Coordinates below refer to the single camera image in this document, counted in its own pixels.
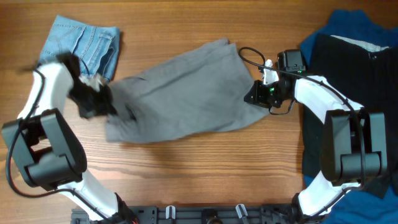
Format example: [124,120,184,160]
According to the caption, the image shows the grey cotton shorts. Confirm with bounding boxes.
[105,39,269,144]

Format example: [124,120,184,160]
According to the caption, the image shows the right black cable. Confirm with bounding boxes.
[238,46,368,223]

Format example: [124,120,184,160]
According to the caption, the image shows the black garment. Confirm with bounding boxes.
[308,34,397,198]

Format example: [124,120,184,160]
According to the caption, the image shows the folded blue denim jeans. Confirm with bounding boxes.
[39,16,120,82]

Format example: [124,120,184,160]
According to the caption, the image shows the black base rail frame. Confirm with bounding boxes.
[70,203,312,224]

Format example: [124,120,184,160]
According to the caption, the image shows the blue shirt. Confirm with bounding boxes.
[300,10,397,223]

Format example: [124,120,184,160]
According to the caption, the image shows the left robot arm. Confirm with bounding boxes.
[1,52,137,223]

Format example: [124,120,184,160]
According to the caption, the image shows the light grey garment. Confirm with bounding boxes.
[333,35,389,52]

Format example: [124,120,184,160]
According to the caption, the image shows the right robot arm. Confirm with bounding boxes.
[244,50,387,223]

